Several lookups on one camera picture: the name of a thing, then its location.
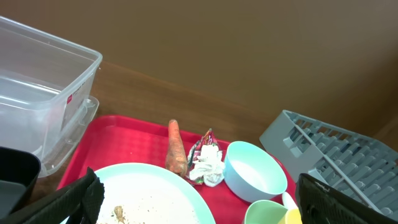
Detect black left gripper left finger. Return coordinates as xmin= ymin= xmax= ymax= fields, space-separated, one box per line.
xmin=1 ymin=168 xmax=104 ymax=224

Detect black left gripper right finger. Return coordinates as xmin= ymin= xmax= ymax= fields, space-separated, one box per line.
xmin=295 ymin=173 xmax=397 ymax=224

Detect yellow cup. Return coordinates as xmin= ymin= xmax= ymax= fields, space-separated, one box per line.
xmin=277 ymin=208 xmax=302 ymax=224

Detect light blue plate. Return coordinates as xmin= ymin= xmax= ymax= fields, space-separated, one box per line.
xmin=95 ymin=163 xmax=215 ymax=224

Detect light green bowl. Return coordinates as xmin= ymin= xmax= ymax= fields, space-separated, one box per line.
xmin=242 ymin=200 xmax=288 ymax=224

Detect light blue bowl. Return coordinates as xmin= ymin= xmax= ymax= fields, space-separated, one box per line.
xmin=224 ymin=141 xmax=288 ymax=202

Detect orange carrot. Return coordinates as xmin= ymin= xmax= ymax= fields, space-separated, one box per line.
xmin=165 ymin=119 xmax=188 ymax=178

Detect white tissue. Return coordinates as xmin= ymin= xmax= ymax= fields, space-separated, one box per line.
xmin=189 ymin=144 xmax=226 ymax=188

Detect foil wrapper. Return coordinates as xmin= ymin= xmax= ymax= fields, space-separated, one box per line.
xmin=185 ymin=128 xmax=225 ymax=186

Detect grey dishwasher rack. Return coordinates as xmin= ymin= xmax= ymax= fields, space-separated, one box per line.
xmin=259 ymin=110 xmax=397 ymax=220

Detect black waste bin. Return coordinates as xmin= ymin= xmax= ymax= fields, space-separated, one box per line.
xmin=1 ymin=147 xmax=41 ymax=219

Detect food scraps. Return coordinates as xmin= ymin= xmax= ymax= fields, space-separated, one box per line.
xmin=114 ymin=205 xmax=125 ymax=224

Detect red plastic tray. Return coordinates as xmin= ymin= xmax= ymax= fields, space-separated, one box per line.
xmin=57 ymin=114 xmax=298 ymax=224

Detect clear plastic bin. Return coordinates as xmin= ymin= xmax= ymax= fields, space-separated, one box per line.
xmin=1 ymin=17 xmax=103 ymax=177

